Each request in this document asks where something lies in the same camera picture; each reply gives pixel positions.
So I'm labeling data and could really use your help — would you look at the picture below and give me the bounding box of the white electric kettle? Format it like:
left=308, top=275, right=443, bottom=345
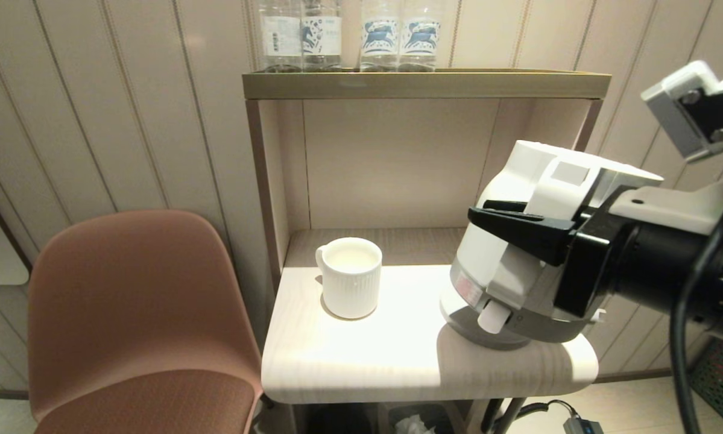
left=449, top=140, right=665, bottom=345

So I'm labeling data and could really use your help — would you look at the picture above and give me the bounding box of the white round kettle base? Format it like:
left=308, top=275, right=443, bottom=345
left=438, top=289, right=534, bottom=351

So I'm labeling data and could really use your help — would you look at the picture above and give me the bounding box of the grey power adapter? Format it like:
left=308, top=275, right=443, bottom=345
left=563, top=415, right=604, bottom=434

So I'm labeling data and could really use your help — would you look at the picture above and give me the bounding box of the white ribbed ceramic mug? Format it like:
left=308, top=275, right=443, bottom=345
left=315, top=237, right=384, bottom=321

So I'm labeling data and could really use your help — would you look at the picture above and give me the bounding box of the beige wooden shelf table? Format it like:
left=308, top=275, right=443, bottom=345
left=242, top=68, right=613, bottom=434

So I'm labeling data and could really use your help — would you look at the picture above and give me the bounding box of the clear bottle blue deer label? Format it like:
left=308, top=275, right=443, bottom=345
left=399, top=0, right=444, bottom=74
left=359, top=0, right=403, bottom=74

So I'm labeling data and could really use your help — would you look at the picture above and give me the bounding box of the white crumpled tissue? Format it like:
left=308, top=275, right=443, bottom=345
left=394, top=415, right=435, bottom=434

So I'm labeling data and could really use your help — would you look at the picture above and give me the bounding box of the clear bottle blue dotted label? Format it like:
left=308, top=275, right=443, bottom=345
left=301, top=0, right=343, bottom=72

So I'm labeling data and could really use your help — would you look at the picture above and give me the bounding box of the clear bottle white text label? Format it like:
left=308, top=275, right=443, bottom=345
left=259, top=0, right=304, bottom=74

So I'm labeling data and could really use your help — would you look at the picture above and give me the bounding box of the pink plastic chair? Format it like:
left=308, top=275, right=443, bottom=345
left=27, top=209, right=264, bottom=434

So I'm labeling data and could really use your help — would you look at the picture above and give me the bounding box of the black floor cable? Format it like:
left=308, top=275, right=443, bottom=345
left=485, top=399, right=579, bottom=434

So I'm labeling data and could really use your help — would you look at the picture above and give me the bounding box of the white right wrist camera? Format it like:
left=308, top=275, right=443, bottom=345
left=608, top=60, right=723, bottom=245

